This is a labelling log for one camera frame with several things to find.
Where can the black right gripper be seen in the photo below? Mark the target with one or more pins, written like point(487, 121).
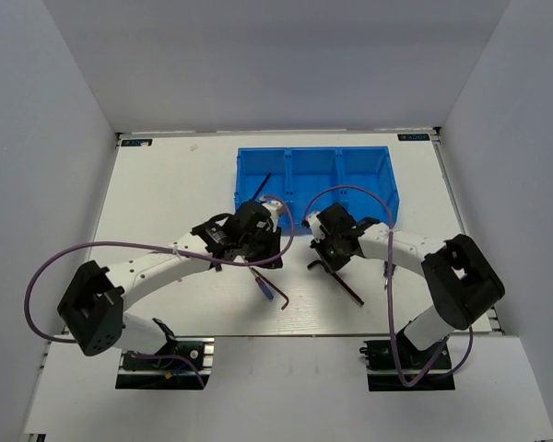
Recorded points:
point(333, 264)

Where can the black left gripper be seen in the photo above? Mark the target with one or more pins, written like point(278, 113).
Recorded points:
point(274, 243)

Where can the medium brown hex key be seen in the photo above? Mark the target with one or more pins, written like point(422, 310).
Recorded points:
point(278, 291)

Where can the large brown hex key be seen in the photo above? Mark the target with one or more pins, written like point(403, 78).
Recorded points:
point(354, 296)

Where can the small brown hex key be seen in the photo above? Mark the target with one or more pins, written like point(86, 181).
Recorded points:
point(261, 186)

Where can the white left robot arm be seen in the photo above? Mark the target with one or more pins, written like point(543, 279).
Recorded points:
point(96, 305)

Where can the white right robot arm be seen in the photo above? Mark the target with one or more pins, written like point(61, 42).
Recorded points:
point(462, 284)

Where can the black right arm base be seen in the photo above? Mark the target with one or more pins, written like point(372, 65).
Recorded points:
point(382, 374)

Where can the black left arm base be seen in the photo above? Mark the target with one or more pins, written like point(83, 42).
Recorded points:
point(191, 371)

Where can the blue three-compartment plastic bin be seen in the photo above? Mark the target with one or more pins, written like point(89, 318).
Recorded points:
point(365, 174)

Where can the right corner label sticker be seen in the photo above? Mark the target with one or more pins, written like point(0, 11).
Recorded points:
point(413, 137)

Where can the corner label sticker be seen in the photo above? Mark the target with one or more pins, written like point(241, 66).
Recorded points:
point(136, 142)
point(413, 137)

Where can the left corner label sticker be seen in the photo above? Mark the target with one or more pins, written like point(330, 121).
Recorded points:
point(136, 142)

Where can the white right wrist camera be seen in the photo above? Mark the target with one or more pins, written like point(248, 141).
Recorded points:
point(313, 223)

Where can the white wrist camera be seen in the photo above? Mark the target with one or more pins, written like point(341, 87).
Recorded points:
point(313, 223)
point(276, 209)

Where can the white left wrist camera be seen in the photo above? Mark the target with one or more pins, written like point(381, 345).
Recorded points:
point(276, 209)

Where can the red blue handled screwdriver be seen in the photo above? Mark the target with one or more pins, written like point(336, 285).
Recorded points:
point(262, 284)

